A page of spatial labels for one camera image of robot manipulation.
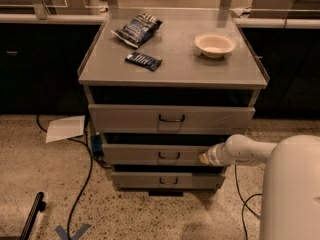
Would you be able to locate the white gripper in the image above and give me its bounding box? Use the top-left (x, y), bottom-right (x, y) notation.
top-left (199, 143), bottom-right (227, 166)

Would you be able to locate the grey drawer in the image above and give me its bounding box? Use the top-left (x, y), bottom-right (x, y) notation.
top-left (112, 172), bottom-right (225, 190)
top-left (102, 144), bottom-right (209, 166)
top-left (89, 104), bottom-right (255, 135)

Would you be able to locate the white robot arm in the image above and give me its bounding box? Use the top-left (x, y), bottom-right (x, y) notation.
top-left (199, 134), bottom-right (320, 240)

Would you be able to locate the grey bottom drawer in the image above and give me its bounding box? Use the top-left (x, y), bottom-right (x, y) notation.
top-left (112, 172), bottom-right (225, 190)

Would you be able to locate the grey metal drawer cabinet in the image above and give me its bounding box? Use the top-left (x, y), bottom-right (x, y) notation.
top-left (79, 8), bottom-right (267, 191)

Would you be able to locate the grey top drawer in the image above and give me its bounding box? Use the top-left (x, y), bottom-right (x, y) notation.
top-left (89, 104), bottom-right (255, 135)

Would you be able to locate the blue power adapter box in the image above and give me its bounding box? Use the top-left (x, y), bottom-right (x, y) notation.
top-left (90, 135), bottom-right (103, 157)

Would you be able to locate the blue snack bar wrapper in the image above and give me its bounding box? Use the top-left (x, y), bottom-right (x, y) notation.
top-left (125, 52), bottom-right (162, 71)

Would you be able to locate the white paper bowl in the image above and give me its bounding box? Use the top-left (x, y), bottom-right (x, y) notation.
top-left (194, 32), bottom-right (236, 58)

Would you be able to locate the white paper sheet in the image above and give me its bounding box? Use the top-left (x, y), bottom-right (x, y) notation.
top-left (46, 115), bottom-right (85, 143)

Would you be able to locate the blue chip bag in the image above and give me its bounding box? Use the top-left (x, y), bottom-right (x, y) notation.
top-left (111, 13), bottom-right (162, 49)

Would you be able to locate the black bar floor stand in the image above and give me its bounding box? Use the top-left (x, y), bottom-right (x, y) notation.
top-left (19, 192), bottom-right (46, 240)

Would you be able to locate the dark counter cabinet left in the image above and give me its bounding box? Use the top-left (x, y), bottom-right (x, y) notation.
top-left (0, 23), bottom-right (99, 114)

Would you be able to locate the black cable right floor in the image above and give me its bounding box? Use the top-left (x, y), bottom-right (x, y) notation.
top-left (233, 164), bottom-right (263, 240)

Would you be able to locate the black cable floor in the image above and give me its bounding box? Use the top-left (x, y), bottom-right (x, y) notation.
top-left (233, 164), bottom-right (263, 240)
top-left (35, 113), bottom-right (111, 240)

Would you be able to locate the black cable left floor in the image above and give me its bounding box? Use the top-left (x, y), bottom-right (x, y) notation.
top-left (35, 113), bottom-right (111, 240)

